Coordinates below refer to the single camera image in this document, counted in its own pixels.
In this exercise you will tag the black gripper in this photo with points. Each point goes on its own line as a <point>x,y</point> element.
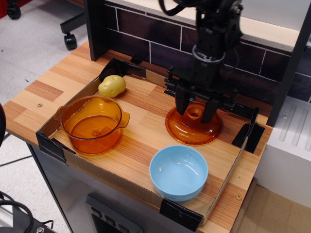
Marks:
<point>203,80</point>

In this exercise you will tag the orange transparent pot lid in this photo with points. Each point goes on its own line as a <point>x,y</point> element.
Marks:
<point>188,128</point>

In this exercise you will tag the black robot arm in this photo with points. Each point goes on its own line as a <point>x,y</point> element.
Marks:
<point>218,27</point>

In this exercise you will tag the orange transparent pot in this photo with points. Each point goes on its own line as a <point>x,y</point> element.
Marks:
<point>93,123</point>

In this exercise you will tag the cardboard fence with black tape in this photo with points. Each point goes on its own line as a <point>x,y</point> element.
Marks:
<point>126,166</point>

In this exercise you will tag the light blue bowl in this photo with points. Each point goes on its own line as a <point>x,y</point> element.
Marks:
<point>178,173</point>

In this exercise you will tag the yellow toy potato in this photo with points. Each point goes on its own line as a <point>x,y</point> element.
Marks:
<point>112,86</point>

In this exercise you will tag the white grooved sink block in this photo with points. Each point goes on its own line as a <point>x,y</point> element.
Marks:
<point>285,167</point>

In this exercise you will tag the black office chair base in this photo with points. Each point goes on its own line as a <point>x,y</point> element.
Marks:
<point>68,26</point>

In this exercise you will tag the grey toy oven front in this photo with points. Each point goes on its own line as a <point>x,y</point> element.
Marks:
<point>91,206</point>

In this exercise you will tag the black caster wheel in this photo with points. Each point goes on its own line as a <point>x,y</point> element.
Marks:
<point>13,11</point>

